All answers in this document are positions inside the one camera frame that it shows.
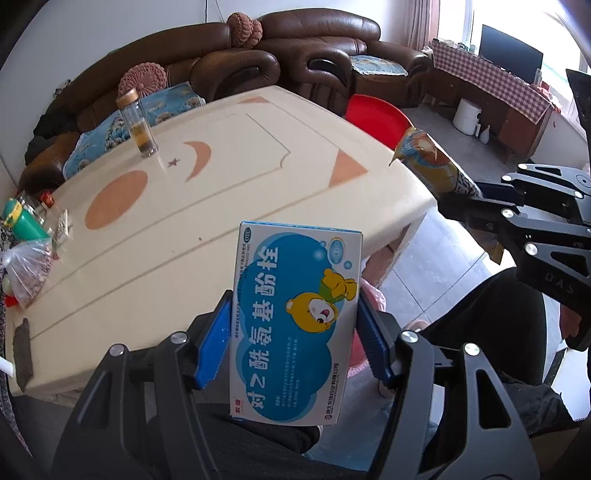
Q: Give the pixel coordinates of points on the round pink knit cushion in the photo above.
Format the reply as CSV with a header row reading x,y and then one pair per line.
x,y
244,28
142,79

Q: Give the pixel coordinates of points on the black monitor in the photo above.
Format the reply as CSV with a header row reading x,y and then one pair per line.
x,y
510,50

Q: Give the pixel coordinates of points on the orange snack packet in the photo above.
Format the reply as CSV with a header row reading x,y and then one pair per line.
x,y
429,161

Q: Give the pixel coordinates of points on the person's black pants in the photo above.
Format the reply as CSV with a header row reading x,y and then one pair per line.
x,y
485,323

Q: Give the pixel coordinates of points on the black clothing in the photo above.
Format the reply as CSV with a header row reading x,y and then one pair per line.
x,y
48,131

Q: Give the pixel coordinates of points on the cream table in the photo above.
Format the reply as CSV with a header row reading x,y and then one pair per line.
x,y
184,240

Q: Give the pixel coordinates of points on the red plastic stool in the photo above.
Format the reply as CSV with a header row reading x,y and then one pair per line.
x,y
376,115

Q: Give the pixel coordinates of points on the clear plastic bag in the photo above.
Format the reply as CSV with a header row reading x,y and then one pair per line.
x,y
27,272

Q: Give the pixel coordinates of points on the clear bottle with red cap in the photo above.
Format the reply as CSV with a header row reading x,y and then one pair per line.
x,y
57,221

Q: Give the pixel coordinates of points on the green plastic bottle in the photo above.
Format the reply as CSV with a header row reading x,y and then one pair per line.
x,y
23,226

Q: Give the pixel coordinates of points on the small white vase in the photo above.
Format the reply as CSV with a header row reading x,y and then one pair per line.
x,y
485,134

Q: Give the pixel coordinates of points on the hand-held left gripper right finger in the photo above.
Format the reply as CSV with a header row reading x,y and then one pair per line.
x,y
373,344

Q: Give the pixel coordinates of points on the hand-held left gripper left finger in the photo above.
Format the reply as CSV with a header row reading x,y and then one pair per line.
x,y
214,344

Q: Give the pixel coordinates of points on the white appliance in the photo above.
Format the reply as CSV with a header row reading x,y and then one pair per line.
x,y
466,117

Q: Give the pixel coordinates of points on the blue white medicine box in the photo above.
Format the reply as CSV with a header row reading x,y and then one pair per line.
x,y
295,323

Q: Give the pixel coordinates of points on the red checkered cloth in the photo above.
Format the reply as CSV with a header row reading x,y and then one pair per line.
x,y
498,81

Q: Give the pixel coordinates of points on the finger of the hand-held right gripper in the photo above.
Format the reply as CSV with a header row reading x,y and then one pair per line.
x,y
545,258
549,189

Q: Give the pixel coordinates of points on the brown leather sofa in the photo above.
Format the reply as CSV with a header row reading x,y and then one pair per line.
x,y
184,46

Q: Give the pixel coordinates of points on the blue patterned sofa cover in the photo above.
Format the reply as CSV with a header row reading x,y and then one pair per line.
x,y
378,65
92,143

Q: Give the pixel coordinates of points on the dark grey cloth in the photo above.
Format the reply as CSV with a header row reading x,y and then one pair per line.
x,y
24,355

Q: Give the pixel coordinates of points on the brown wooden cabinet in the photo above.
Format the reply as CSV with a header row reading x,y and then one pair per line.
x,y
512,127

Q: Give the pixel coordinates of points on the glass jar with gold lid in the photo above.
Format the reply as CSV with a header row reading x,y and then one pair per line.
x,y
138,127

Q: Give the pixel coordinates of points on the brown leather armchair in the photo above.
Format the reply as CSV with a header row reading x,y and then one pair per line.
x,y
323,32

